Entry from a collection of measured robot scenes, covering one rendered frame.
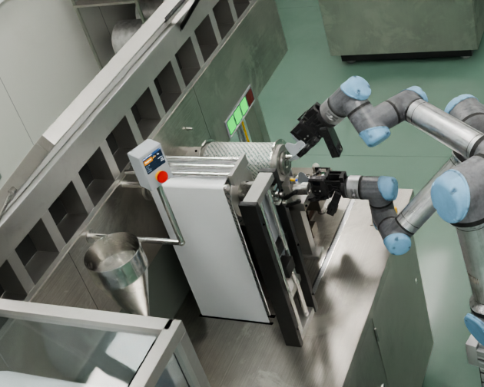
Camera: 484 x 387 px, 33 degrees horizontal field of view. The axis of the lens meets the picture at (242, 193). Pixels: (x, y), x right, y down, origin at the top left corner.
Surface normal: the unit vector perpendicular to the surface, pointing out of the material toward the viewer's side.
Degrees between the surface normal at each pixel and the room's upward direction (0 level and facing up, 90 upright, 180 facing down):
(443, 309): 0
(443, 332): 0
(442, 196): 82
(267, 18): 90
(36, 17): 90
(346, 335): 0
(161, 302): 90
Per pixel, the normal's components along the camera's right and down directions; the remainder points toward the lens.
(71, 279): 0.89, 0.04
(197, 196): -0.36, 0.63
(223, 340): -0.26, -0.77
